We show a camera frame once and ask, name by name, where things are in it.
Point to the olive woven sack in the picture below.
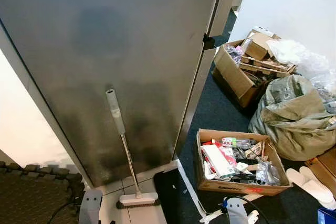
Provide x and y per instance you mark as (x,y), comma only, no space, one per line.
(294,119)

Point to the white carton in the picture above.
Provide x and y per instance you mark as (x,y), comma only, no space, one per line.
(218,161)

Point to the small cardboard box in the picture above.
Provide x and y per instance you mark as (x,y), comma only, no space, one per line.
(257,45)

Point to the open cardboard box red print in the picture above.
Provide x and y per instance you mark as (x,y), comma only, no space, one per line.
(236,187)

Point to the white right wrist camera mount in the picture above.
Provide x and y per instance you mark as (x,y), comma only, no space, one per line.
(236,213)

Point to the white flat device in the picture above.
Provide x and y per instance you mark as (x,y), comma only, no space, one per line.
(262,31)

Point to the black rubber floor mat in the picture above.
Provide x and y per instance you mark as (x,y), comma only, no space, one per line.
(170,198)

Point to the large cardboard box of scrap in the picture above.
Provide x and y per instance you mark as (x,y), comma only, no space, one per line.
(231,77)

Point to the white slipper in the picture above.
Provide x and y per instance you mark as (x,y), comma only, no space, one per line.
(299,179)
(317,179)

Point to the dark floor rug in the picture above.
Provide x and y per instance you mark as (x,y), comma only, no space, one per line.
(227,30)

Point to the clear plastic bag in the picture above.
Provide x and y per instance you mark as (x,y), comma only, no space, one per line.
(294,53)

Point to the clear bottle green label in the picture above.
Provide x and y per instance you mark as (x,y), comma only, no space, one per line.
(233,142)

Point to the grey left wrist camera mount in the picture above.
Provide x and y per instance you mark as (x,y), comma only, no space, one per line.
(90,205)

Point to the large dark floor carpet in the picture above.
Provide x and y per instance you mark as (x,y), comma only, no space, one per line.
(210,114)

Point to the grey grip broom white head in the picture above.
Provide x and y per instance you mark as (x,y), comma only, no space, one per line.
(116,114)

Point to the brown box with shipping labels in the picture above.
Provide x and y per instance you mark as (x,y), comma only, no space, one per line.
(325,166)

